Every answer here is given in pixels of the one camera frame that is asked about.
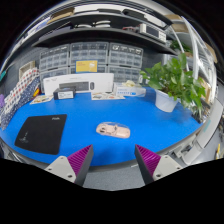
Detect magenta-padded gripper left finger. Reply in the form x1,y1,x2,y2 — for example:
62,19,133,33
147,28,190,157
44,143,95,187

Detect colourful sticker sheet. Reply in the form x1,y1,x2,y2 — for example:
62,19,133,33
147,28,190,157
90,91,126,101
29,94,55,106

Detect green potted plant white pot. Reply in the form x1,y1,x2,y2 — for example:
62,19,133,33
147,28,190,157
139,52,208,118

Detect red white checked cloth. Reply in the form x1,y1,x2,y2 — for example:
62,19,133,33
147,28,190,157
0,67,41,116

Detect black mouse pad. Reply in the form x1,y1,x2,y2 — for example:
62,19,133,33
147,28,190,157
14,113,68,156

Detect small black product box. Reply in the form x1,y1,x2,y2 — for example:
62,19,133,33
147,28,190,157
53,87,76,101

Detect yellow card box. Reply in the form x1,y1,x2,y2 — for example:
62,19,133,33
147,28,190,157
75,60,99,74

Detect white metal shelf rack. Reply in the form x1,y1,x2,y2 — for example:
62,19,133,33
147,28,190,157
169,14,221,111

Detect white box blue label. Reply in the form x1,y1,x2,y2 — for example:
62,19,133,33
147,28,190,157
113,80,147,98

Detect black wall shelf unit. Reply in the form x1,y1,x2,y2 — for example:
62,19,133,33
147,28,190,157
19,3,181,56

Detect white woven basket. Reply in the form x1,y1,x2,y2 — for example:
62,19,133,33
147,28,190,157
18,60,37,80

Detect long white keyboard box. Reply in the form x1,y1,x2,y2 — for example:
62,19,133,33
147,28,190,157
42,72,115,96

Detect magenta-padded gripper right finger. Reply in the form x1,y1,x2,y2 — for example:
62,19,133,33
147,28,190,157
134,144,184,185

